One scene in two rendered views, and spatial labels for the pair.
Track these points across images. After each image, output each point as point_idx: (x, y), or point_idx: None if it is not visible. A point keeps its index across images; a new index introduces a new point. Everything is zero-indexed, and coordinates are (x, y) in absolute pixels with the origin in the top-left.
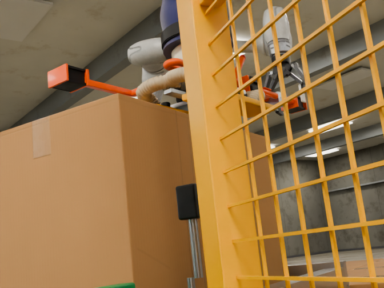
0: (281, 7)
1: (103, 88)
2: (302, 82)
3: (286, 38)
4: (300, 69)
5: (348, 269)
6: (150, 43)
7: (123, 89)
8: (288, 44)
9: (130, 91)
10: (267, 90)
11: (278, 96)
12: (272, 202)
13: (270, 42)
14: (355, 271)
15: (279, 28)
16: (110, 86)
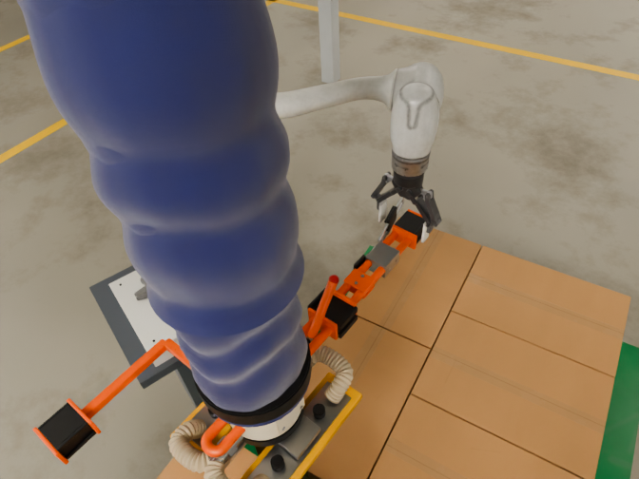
0: (432, 101)
1: (123, 389)
2: (429, 225)
3: (424, 156)
4: (433, 202)
5: (427, 345)
6: None
7: (152, 358)
8: (425, 162)
9: (164, 349)
10: (367, 290)
11: (385, 272)
12: None
13: (396, 155)
14: (427, 385)
15: (416, 147)
16: (131, 377)
